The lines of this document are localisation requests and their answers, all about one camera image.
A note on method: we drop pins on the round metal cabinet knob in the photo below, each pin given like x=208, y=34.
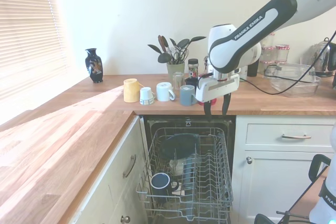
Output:
x=249, y=160
x=125, y=219

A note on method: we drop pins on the spice jar with black lid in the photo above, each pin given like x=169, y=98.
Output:
x=193, y=68

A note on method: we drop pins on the glass French press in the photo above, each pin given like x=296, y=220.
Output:
x=206, y=64

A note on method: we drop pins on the black clamp stand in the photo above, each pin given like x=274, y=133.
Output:
x=319, y=165

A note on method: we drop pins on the black round plate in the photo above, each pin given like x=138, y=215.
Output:
x=178, y=146

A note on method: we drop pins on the dark blue painted vase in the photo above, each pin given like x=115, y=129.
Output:
x=94, y=64

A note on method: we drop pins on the dark navy mug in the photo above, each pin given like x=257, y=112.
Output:
x=190, y=81

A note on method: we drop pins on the plain white mug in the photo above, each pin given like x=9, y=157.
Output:
x=163, y=91

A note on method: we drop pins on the clear glass tumbler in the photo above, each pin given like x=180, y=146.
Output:
x=178, y=80

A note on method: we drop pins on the navy mug with white rim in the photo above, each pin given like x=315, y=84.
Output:
x=160, y=183

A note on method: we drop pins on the metal whisk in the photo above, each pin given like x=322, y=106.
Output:
x=175, y=53

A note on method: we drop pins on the glass jar red checked lid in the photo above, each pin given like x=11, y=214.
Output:
x=269, y=54
x=283, y=54
x=271, y=40

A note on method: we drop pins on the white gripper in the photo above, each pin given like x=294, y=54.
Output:
x=218, y=87

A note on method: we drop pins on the red mug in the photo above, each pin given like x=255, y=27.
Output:
x=214, y=102

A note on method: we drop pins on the pale green utensil holder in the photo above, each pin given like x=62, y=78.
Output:
x=173, y=68

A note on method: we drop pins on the yellow mug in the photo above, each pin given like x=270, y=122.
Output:
x=130, y=90

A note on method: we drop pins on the grey mug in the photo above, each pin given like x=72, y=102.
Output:
x=186, y=95

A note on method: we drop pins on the white kitchen cabinet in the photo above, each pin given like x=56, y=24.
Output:
x=275, y=182
x=118, y=182

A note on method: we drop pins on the stainless steel kettle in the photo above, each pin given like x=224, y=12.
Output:
x=321, y=58

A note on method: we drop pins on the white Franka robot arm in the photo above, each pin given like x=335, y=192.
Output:
x=249, y=32

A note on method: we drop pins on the small white patterned mug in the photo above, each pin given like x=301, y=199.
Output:
x=146, y=95

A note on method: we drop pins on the black slotted spoon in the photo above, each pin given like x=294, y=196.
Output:
x=183, y=42

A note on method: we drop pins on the black nylon spoon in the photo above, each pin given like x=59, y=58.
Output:
x=173, y=43
x=154, y=48
x=198, y=38
x=164, y=58

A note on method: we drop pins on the white green drink can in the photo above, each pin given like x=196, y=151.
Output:
x=244, y=73

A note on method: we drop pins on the black shaker bottle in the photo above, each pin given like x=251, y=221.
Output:
x=252, y=70

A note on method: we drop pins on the clear plastic lidded container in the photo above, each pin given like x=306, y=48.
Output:
x=291, y=82

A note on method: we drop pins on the cream window blind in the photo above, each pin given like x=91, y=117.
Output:
x=29, y=30

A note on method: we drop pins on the wooden spoon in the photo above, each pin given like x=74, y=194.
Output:
x=162, y=41

